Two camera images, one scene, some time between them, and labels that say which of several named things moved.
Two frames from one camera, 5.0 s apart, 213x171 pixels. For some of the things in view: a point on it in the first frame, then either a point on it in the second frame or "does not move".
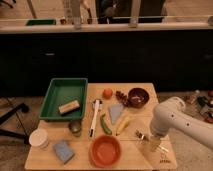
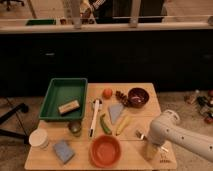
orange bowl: [105, 151] does not move
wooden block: [69, 107] does not move
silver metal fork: [149, 141] does not move
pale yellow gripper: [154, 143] → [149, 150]
